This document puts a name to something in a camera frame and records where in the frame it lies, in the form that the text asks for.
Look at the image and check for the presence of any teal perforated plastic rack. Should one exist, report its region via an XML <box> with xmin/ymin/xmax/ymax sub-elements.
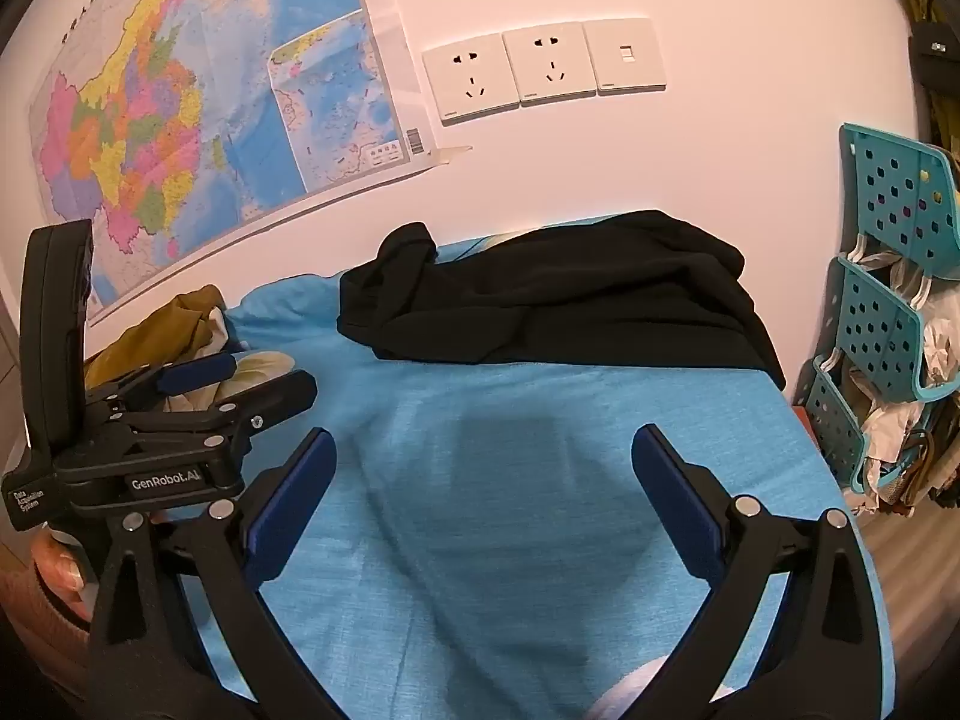
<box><xmin>806</xmin><ymin>122</ymin><xmax>960</xmax><ymax>492</ymax></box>

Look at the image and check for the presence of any black handbag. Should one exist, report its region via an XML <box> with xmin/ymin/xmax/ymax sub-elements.
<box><xmin>907</xmin><ymin>19</ymin><xmax>960</xmax><ymax>91</ymax></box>

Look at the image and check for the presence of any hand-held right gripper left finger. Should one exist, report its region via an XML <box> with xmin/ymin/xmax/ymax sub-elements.
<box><xmin>86</xmin><ymin>426</ymin><xmax>338</xmax><ymax>720</ymax></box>

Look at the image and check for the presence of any crumpled white bag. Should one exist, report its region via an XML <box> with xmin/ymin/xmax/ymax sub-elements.
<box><xmin>859</xmin><ymin>390</ymin><xmax>938</xmax><ymax>466</ymax></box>
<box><xmin>919</xmin><ymin>307</ymin><xmax>960</xmax><ymax>391</ymax></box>

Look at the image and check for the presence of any person's left hand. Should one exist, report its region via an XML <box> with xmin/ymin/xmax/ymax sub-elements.
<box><xmin>31</xmin><ymin>527</ymin><xmax>96</xmax><ymax>614</ymax></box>

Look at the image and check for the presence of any white wall data socket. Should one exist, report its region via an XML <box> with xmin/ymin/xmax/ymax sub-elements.
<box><xmin>583</xmin><ymin>16</ymin><xmax>667</xmax><ymax>96</ymax></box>

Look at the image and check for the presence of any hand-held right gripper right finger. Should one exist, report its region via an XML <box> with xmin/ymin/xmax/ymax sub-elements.
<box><xmin>631</xmin><ymin>424</ymin><xmax>882</xmax><ymax>720</ymax></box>

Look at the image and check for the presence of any mustard folded garment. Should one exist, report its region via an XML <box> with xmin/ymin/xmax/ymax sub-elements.
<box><xmin>84</xmin><ymin>285</ymin><xmax>226</xmax><ymax>391</ymax></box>

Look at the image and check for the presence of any blue floral bed sheet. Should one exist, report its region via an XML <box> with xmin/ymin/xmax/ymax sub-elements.
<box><xmin>180</xmin><ymin>232</ymin><xmax>897</xmax><ymax>720</ymax></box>

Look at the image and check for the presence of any cream folded garment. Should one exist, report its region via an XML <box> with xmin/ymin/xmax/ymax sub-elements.
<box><xmin>169</xmin><ymin>307</ymin><xmax>293</xmax><ymax>412</ymax></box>

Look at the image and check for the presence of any colourful wall map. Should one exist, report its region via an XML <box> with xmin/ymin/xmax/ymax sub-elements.
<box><xmin>28</xmin><ymin>0</ymin><xmax>432</xmax><ymax>327</ymax></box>

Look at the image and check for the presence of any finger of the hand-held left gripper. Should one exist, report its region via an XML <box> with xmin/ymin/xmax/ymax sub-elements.
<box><xmin>118</xmin><ymin>369</ymin><xmax>318</xmax><ymax>464</ymax></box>
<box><xmin>84</xmin><ymin>354</ymin><xmax>239</xmax><ymax>415</ymax></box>

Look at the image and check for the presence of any black cardigan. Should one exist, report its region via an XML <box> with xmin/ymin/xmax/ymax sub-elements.
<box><xmin>336</xmin><ymin>210</ymin><xmax>786</xmax><ymax>391</ymax></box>

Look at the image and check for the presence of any white wall power socket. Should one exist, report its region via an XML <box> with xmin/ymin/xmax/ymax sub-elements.
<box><xmin>421</xmin><ymin>34</ymin><xmax>521</xmax><ymax>125</ymax></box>
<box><xmin>501</xmin><ymin>20</ymin><xmax>599</xmax><ymax>107</ymax></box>

